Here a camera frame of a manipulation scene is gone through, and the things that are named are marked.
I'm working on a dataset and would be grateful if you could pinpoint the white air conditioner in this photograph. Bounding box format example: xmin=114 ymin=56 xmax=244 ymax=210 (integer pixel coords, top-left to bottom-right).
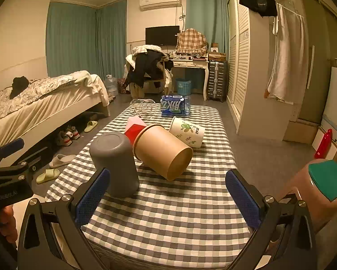
xmin=139 ymin=0 xmax=182 ymax=12

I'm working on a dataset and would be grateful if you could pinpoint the black hanging garment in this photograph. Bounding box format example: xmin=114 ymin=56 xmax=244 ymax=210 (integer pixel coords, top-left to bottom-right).
xmin=239 ymin=0 xmax=278 ymax=17

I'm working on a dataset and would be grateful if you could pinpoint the white hanging towel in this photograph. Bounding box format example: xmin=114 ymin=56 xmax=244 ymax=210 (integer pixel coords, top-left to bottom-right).
xmin=265 ymin=4 xmax=306 ymax=102

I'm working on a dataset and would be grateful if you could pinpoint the clear glass cup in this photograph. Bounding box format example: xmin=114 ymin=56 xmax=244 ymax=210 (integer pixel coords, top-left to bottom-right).
xmin=129 ymin=98 xmax=148 ymax=116
xmin=139 ymin=99 xmax=158 ymax=119

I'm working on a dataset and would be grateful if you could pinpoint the grey plastic cup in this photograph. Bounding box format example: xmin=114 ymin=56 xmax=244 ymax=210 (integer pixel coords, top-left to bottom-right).
xmin=89 ymin=133 xmax=141 ymax=198

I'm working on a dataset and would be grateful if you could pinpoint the red and pink carton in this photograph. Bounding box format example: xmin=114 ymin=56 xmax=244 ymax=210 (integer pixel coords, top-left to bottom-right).
xmin=124 ymin=116 xmax=147 ymax=148

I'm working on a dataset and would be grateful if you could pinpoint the patterned white duvet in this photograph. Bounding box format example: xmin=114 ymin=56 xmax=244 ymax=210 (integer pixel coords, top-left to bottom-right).
xmin=0 ymin=70 xmax=110 ymax=135

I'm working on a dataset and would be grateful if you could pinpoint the dark red bag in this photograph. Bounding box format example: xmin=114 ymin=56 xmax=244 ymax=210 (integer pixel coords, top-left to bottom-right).
xmin=117 ymin=77 xmax=131 ymax=95

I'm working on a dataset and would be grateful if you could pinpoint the blue waste bin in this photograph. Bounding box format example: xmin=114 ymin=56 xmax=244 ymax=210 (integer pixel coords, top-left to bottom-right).
xmin=175 ymin=78 xmax=192 ymax=95

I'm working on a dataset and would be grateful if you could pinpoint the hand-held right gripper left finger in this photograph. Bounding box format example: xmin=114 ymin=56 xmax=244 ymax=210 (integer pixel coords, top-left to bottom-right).
xmin=17 ymin=167 xmax=111 ymax=270

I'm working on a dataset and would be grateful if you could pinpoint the grey door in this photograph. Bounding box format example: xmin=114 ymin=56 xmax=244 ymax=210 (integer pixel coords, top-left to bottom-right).
xmin=298 ymin=0 xmax=337 ymax=124

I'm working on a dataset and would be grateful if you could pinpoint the dark ribbed suitcase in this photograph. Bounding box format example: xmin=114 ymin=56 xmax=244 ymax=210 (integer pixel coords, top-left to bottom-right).
xmin=206 ymin=60 xmax=228 ymax=102

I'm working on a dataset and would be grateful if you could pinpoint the brown paper cup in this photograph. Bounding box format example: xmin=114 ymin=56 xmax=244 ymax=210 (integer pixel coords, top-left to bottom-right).
xmin=133 ymin=124 xmax=194 ymax=182

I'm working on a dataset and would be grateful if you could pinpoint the grey checked tablecloth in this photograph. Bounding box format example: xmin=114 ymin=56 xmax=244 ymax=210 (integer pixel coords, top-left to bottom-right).
xmin=45 ymin=105 xmax=259 ymax=270

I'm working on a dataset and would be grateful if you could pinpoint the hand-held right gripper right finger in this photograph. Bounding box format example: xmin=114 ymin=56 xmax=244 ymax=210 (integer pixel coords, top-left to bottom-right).
xmin=225 ymin=169 xmax=317 ymax=270

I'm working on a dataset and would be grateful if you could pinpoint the white bed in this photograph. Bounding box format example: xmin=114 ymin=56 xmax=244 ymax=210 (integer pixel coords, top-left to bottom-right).
xmin=0 ymin=70 xmax=111 ymax=158

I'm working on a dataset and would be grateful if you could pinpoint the red bottle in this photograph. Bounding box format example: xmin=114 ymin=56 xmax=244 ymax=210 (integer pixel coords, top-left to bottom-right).
xmin=315 ymin=129 xmax=333 ymax=159

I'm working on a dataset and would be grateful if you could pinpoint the white floral paper cup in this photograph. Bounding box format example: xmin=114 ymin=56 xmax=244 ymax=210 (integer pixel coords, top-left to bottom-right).
xmin=168 ymin=116 xmax=206 ymax=149

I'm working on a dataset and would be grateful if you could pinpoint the white slipper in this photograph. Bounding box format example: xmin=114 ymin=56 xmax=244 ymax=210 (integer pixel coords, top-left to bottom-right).
xmin=49 ymin=154 xmax=77 ymax=169

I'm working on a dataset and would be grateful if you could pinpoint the green slipper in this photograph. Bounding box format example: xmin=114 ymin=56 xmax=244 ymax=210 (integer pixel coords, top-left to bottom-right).
xmin=36 ymin=169 xmax=60 ymax=184
xmin=84 ymin=120 xmax=98 ymax=133

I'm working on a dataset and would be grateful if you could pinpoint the person's left hand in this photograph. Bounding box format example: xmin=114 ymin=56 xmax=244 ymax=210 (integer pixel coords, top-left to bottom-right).
xmin=0 ymin=204 xmax=18 ymax=241

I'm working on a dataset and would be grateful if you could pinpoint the grey sneaker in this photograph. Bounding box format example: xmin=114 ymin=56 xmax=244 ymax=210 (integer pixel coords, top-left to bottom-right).
xmin=56 ymin=131 xmax=73 ymax=147
xmin=67 ymin=126 xmax=80 ymax=140

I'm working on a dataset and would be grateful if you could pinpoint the plaid blanket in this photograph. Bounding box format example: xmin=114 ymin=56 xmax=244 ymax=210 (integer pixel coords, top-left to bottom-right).
xmin=176 ymin=28 xmax=209 ymax=55

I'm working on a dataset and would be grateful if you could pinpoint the clear water jug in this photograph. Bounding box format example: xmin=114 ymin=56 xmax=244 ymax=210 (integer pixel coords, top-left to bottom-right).
xmin=105 ymin=74 xmax=119 ymax=97

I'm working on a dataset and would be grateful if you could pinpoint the chair piled with clothes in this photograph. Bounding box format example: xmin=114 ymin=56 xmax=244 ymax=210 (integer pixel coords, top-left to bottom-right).
xmin=125 ymin=45 xmax=173 ymax=96

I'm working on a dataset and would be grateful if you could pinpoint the teal curtain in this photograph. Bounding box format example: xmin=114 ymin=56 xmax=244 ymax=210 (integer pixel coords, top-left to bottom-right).
xmin=185 ymin=0 xmax=230 ymax=52
xmin=46 ymin=1 xmax=98 ymax=79
xmin=97 ymin=0 xmax=128 ymax=81

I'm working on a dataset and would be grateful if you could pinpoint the black television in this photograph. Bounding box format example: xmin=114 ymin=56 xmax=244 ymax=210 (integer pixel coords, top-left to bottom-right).
xmin=145 ymin=25 xmax=180 ymax=46

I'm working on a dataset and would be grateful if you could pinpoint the white louvred wardrobe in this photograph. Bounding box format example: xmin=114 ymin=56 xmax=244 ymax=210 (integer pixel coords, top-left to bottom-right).
xmin=227 ymin=0 xmax=304 ymax=141

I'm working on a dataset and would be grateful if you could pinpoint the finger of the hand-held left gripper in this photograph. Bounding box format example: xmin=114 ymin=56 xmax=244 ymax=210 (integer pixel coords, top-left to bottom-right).
xmin=15 ymin=146 xmax=49 ymax=175
xmin=0 ymin=138 xmax=25 ymax=172

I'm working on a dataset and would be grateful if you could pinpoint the white desk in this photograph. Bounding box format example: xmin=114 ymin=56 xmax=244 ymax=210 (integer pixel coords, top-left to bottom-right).
xmin=168 ymin=52 xmax=211 ymax=100

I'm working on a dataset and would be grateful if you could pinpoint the black cloth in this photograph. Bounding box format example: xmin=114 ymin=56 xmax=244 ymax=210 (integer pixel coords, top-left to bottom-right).
xmin=9 ymin=76 xmax=31 ymax=99

